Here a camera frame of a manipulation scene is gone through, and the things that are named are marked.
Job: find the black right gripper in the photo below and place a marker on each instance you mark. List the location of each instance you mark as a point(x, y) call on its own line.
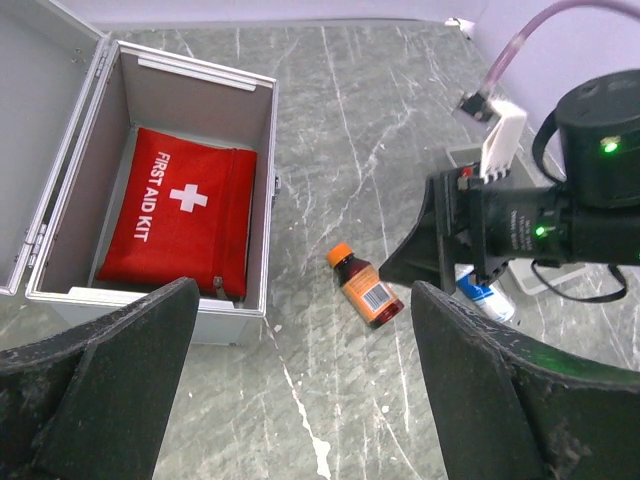
point(465, 221)

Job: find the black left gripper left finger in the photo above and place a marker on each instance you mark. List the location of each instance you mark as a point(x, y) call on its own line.
point(93, 402)

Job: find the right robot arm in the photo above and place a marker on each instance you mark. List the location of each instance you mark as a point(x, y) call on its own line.
point(598, 124)

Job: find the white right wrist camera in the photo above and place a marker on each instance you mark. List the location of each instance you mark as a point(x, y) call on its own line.
point(502, 122)

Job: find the red first aid pouch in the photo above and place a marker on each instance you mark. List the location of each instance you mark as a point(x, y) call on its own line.
point(185, 213)

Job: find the brown medicine bottle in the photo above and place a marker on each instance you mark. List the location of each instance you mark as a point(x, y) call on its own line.
point(359, 281)

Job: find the grey metal case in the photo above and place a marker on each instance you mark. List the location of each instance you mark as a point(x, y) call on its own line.
point(125, 167)

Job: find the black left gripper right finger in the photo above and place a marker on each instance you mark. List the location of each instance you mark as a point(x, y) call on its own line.
point(507, 406)

